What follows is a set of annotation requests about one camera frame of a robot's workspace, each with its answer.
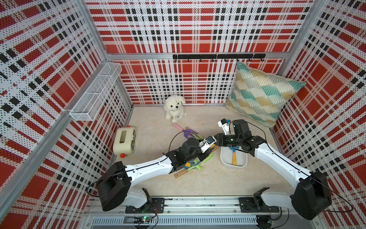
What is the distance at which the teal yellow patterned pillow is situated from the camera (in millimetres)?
857

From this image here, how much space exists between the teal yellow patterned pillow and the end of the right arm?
342 mm

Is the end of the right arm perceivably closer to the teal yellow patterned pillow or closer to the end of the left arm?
the end of the left arm

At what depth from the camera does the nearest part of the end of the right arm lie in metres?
0.59

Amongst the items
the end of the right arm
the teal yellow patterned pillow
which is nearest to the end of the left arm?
the end of the right arm
